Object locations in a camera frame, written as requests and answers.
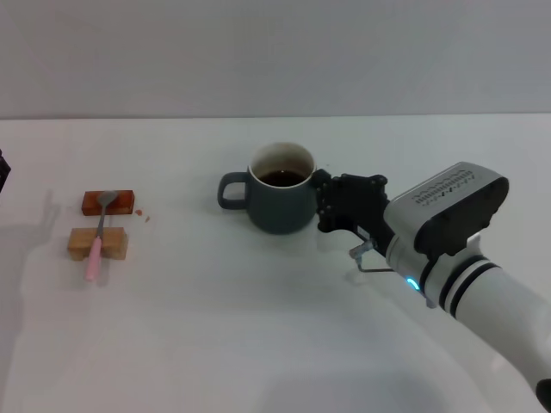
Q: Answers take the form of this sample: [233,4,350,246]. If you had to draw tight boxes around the dark coffee liquid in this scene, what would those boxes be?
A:
[256,169,309,188]

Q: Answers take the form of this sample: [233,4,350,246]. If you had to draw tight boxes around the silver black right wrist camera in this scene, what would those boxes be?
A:
[384,162,511,260]

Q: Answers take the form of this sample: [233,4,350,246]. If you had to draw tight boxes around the pink handled metal spoon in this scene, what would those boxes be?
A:
[84,190,118,282]

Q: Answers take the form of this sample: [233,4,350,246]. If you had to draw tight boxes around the reddish brown wooden block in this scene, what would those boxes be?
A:
[81,189,135,217]

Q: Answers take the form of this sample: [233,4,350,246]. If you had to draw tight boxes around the grey ceramic mug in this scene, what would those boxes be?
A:
[217,140,318,236]

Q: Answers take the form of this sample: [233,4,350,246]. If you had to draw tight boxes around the light notched wooden block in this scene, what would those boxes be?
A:
[67,227,129,262]

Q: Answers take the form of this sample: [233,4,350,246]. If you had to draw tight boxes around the thin grey right wrist cable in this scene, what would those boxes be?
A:
[349,238,395,274]

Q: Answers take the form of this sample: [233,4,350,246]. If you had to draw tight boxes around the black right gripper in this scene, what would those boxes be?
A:
[313,169,396,250]

